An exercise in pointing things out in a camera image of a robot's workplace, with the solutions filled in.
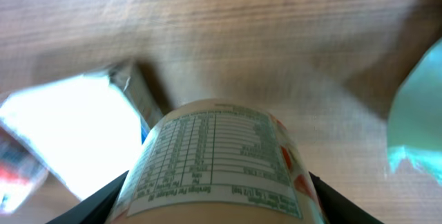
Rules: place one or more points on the green lid spice jar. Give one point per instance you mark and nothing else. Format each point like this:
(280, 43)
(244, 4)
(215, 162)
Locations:
(212, 161)

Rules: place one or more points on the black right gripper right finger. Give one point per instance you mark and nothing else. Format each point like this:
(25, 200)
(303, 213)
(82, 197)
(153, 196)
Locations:
(337, 208)

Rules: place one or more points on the mint green tissue pack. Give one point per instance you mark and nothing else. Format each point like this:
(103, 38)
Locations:
(414, 122)

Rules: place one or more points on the white cardboard box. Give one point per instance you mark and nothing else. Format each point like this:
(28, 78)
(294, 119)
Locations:
(87, 129)

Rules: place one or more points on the red white tissue pack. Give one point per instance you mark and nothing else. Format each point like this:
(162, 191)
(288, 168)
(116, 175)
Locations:
(21, 174)

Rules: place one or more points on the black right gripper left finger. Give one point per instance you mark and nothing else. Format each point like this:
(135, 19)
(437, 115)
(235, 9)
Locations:
(96, 208)

